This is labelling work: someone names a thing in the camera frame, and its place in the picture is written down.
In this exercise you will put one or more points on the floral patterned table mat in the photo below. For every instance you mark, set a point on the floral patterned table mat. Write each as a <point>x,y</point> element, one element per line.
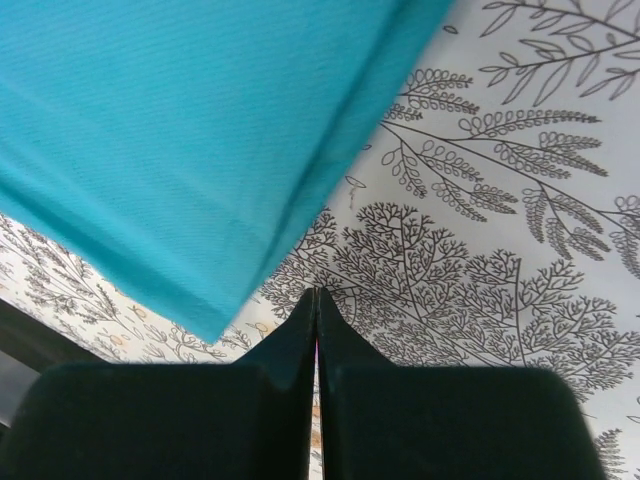
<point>492,220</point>

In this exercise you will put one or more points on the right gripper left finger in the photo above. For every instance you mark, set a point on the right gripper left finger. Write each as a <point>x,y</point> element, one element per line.
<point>248,419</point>

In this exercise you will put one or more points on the teal t shirt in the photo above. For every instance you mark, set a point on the teal t shirt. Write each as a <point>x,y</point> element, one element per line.
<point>183,147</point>

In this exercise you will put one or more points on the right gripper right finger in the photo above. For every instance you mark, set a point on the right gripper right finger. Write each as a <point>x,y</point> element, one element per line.
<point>384,421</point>

